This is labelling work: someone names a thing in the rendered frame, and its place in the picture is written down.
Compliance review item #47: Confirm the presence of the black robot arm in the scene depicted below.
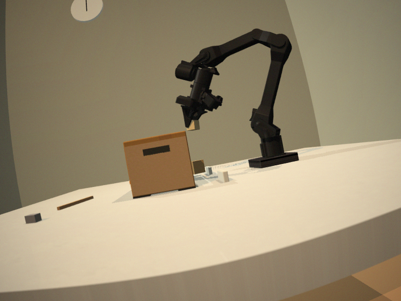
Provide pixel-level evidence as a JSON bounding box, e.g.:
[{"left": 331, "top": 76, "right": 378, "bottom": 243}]
[{"left": 175, "top": 28, "right": 292, "bottom": 159}]

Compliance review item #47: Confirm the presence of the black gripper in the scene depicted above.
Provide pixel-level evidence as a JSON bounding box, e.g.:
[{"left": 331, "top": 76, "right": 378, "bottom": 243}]
[{"left": 176, "top": 82, "right": 213, "bottom": 128}]

